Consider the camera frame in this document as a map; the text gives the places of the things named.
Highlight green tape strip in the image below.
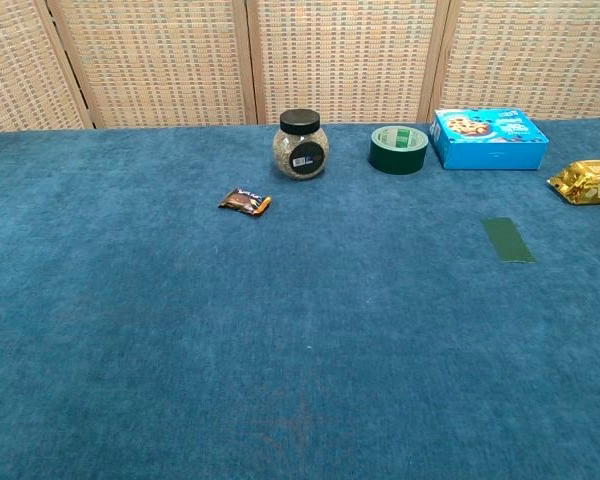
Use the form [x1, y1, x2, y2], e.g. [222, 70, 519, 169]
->
[482, 216, 537, 265]

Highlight dark green tape roll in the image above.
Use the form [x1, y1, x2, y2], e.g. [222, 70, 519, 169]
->
[368, 125, 428, 176]

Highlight brown chocolate snack wrapper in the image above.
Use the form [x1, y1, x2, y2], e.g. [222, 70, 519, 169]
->
[217, 187, 273, 219]

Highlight glass jar with black lid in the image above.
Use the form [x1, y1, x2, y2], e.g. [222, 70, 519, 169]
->
[272, 108, 329, 182]

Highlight blue carpet table mat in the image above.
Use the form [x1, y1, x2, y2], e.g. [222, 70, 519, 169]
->
[0, 118, 600, 480]

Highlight blue cookie box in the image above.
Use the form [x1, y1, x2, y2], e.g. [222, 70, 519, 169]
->
[428, 108, 551, 171]

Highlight woven bamboo folding screen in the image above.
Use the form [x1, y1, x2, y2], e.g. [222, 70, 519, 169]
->
[0, 0, 600, 135]

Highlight gold foil biscuit pack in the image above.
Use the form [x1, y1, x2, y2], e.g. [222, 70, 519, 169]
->
[546, 158, 600, 207]

